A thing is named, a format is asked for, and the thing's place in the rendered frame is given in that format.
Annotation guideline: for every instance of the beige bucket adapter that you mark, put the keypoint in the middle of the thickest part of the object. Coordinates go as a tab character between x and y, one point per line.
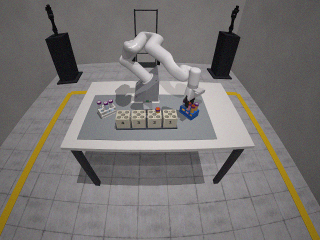
154	120
123	119
138	118
169	118

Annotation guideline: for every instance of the blue tube rack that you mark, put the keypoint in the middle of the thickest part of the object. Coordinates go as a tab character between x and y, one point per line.
195	114

